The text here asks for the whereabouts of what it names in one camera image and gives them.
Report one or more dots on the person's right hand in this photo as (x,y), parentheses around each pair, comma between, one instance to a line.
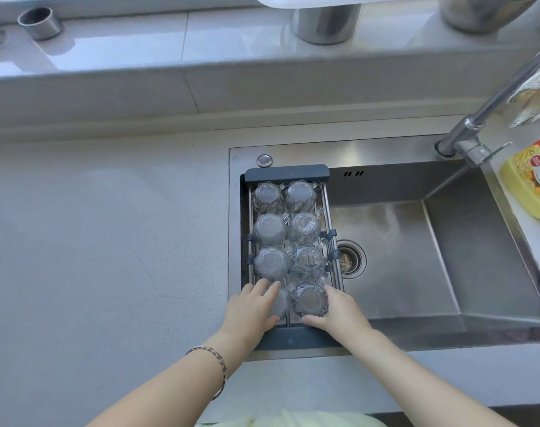
(345,315)

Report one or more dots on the person's left hand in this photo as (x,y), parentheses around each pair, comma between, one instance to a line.
(245,315)

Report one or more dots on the person's right thumb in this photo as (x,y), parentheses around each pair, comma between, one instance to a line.
(315,321)

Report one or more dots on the person's left thumb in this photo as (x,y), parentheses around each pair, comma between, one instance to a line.
(271,322)

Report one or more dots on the person's left middle finger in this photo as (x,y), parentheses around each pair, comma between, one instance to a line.
(262,287)

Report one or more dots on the clear faceted glass cup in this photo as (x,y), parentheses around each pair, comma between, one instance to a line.
(281,302)
(310,300)

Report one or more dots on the person's left forearm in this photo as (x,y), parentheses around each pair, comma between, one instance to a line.
(172,386)

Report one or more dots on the person's right forearm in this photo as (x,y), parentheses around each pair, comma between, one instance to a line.
(416,386)

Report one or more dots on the rows of upturned glass cups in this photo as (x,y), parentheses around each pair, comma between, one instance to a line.
(270,231)

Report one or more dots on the sink drain strainer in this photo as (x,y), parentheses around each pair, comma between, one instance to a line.
(351,258)

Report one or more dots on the stainless steel sink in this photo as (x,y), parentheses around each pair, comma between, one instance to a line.
(394,271)

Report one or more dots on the person's pale green clothing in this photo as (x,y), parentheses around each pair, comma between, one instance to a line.
(292,419)

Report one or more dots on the grey sink drying rack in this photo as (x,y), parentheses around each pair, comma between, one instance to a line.
(287,173)

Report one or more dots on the round steel sink cap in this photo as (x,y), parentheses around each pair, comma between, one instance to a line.
(264,160)

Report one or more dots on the chrome kitchen faucet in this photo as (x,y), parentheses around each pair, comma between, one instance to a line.
(468,128)

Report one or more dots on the yellow dish soap bottle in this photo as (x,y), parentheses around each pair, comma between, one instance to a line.
(530,182)

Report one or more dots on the steel cylindrical container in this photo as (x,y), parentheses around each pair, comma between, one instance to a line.
(325,23)

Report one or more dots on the crumpled plastic bag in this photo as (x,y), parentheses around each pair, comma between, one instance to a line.
(534,100)

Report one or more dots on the small steel cup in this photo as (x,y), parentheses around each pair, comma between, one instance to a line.
(41,23)

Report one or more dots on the large steel pot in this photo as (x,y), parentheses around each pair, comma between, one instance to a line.
(483,12)

